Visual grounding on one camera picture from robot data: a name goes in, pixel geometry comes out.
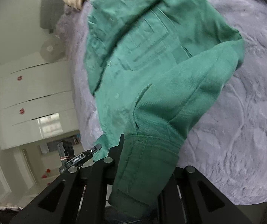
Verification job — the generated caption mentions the green work jacket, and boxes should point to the green work jacket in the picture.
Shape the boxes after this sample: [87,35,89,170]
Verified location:
[84,0,244,218]

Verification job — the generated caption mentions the purple plush bed blanket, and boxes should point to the purple plush bed blanket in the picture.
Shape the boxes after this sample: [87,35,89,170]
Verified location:
[57,0,267,205]

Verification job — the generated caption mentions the white wardrobe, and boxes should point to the white wardrobe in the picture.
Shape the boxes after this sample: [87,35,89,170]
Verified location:
[0,56,79,150]

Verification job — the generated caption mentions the white standing fan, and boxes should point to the white standing fan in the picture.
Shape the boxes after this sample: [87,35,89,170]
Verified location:
[40,36,66,63]

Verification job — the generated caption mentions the grey padded headboard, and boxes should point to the grey padded headboard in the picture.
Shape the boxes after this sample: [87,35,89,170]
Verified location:
[40,0,64,29]

